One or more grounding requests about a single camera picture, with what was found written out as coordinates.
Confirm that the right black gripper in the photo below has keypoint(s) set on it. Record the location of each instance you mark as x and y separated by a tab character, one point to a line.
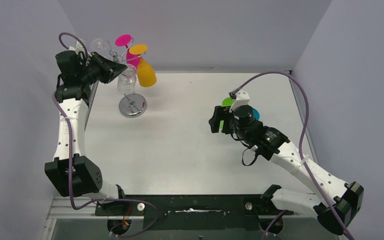
225	120

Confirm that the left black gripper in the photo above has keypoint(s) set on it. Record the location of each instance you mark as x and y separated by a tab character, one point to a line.
107	69

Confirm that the clear wine glass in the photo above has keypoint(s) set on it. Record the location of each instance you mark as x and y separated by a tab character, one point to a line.
127	80
100	45

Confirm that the green wine glass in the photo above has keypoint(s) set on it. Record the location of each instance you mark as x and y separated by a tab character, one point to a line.
227	102

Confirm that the blue wine glass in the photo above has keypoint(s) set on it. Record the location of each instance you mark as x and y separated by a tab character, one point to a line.
256	114

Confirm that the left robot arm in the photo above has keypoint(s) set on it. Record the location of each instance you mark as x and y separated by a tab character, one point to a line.
71	172

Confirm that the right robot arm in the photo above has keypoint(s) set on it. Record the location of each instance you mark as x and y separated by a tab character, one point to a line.
332	201

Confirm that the pink wine glass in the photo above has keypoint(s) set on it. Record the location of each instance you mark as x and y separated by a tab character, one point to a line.
126	40

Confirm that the orange wine glass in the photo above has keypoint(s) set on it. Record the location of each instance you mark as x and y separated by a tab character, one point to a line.
145	72

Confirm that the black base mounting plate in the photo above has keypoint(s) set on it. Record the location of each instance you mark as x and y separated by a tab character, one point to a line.
192	212

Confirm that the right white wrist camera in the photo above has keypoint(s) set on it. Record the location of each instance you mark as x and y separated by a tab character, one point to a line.
240	97

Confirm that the chrome wire glass rack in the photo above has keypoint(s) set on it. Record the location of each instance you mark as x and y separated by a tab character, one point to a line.
131	105

